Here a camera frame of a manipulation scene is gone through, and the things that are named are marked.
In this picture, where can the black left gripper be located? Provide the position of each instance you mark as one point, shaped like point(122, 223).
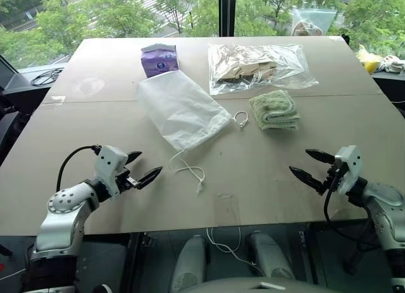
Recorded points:
point(126, 180)

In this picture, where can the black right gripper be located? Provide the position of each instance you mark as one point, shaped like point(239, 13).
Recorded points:
point(333, 177)

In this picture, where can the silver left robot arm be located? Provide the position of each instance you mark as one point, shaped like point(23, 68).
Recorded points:
point(61, 207)

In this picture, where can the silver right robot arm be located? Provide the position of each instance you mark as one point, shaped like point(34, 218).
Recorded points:
point(386, 207)

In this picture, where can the folded green towel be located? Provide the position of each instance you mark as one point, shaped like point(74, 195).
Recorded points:
point(275, 111)

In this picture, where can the clear bag with brown items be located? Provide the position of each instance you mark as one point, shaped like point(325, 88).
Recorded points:
point(253, 68)

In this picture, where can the clear zip bag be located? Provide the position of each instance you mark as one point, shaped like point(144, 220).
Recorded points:
point(311, 22)

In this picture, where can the grey rounded robot leg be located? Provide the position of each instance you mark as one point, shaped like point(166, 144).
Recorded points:
point(190, 261)
point(269, 255)

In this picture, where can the purple tissue pack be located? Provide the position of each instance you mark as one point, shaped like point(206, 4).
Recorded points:
point(159, 60)

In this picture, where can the yellow crumpled object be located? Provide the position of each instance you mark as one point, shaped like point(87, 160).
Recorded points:
point(368, 60)

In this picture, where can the white patterned cloth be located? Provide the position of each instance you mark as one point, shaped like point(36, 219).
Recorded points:
point(392, 64)

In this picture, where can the grey robot torso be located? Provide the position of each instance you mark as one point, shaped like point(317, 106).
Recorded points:
point(246, 285)

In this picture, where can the black side desk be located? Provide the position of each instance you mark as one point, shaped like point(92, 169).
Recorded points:
point(16, 84)

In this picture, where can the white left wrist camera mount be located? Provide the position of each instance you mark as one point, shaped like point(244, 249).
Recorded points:
point(109, 161)

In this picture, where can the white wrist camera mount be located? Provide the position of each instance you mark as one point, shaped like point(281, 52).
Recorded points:
point(109, 161)
point(351, 169)

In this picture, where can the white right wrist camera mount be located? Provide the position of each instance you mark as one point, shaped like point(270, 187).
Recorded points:
point(351, 169)

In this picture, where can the black window post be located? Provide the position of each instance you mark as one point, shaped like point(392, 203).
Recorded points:
point(226, 11)

